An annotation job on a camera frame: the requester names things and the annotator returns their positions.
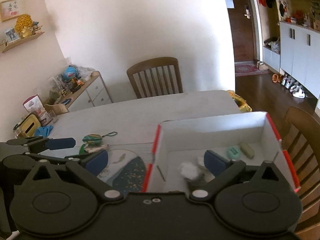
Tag dark grey packet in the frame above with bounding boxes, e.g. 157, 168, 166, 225
185, 172, 215, 192

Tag green tassel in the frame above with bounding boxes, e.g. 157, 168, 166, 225
79, 144, 86, 155

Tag teal round case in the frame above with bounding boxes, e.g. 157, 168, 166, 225
226, 146, 241, 160

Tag teal embroidered sachet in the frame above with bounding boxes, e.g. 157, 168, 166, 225
82, 131, 118, 146

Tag white crystal bag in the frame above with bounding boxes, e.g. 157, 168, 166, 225
178, 161, 201, 181

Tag pale green soap bar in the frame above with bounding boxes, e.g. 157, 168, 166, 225
239, 142, 255, 159

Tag blue rubber gloves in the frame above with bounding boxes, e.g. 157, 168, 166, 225
34, 125, 53, 138

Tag yellow tissue box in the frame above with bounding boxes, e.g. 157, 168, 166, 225
13, 113, 41, 138

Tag red white cardboard box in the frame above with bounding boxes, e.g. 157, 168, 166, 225
143, 112, 300, 192

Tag red white snack bag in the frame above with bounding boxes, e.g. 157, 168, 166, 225
23, 95, 52, 126

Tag yellow bag on floor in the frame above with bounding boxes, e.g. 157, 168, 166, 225
227, 90, 252, 113

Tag white drawer sideboard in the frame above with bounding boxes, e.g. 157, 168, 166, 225
44, 71, 113, 115

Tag blue globe toy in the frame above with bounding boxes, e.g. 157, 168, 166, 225
62, 66, 78, 82

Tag red patterned rug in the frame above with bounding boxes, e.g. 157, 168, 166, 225
235, 61, 270, 77

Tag wooden slat-back chair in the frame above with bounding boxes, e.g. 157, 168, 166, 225
126, 57, 183, 99

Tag framed calligraphy picture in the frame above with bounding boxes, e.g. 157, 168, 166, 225
1, 0, 26, 22

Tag brown wooden door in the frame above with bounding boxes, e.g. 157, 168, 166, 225
226, 0, 255, 62

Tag wooden wall shelf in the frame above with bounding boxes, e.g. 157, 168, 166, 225
1, 32, 44, 53

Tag white wall cabinet unit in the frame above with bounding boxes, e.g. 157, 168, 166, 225
276, 0, 319, 98

